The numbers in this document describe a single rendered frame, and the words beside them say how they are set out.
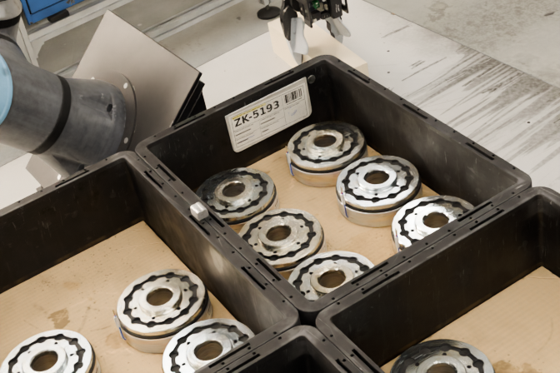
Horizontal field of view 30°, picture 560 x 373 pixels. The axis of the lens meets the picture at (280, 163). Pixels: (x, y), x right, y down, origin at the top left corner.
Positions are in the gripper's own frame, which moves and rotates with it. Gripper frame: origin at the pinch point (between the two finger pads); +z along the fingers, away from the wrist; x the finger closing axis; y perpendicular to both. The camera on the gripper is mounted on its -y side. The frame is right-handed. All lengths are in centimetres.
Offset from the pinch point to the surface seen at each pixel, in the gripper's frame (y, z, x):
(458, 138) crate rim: 59, -19, -11
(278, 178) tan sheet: 39.2, -8.7, -25.9
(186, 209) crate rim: 50, -19, -41
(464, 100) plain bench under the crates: 23.9, 4.3, 13.1
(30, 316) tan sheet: 44, -9, -61
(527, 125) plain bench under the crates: 35.7, 4.3, 16.1
